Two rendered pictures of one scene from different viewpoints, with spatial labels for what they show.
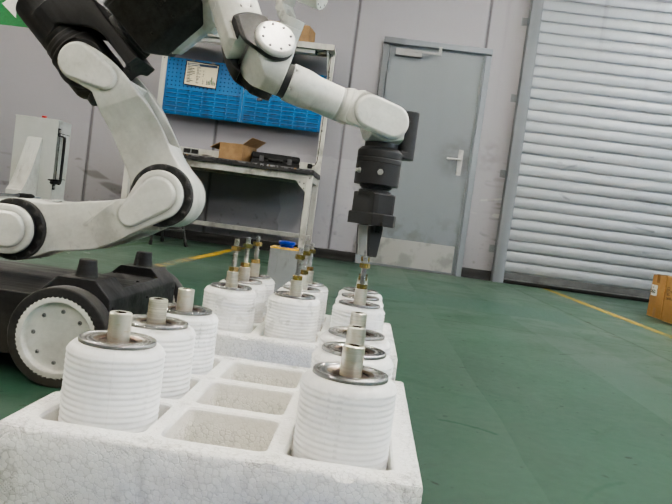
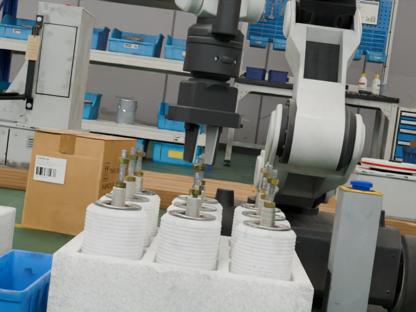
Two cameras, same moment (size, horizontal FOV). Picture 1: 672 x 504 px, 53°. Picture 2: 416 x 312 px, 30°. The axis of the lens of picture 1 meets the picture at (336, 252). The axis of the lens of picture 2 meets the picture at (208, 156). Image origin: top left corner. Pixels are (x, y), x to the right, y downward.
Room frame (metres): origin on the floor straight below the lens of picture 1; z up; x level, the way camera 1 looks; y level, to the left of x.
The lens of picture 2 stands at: (1.31, -1.27, 0.41)
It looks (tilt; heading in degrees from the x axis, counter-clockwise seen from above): 3 degrees down; 89
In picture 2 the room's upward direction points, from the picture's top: 8 degrees clockwise
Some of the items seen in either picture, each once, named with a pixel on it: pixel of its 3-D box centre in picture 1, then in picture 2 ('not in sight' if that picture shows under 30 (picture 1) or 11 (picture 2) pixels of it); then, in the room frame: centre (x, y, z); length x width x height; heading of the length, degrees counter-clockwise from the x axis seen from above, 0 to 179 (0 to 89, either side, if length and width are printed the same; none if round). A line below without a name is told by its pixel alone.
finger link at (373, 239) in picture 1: (374, 241); (189, 142); (1.31, -0.07, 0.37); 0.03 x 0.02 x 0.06; 120
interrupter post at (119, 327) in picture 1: (119, 328); not in sight; (0.67, 0.21, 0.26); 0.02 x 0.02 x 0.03
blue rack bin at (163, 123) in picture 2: not in sight; (182, 117); (1.21, 4.92, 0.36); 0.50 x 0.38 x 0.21; 88
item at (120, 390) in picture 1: (107, 429); not in sight; (0.67, 0.21, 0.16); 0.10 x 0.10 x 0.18
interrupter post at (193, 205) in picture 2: not in sight; (193, 207); (1.33, -0.06, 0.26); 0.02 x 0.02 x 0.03
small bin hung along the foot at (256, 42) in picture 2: not in sight; (258, 41); (1.80, 5.85, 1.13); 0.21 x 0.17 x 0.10; 87
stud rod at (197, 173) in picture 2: not in sight; (196, 181); (1.33, -0.06, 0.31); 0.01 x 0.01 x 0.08
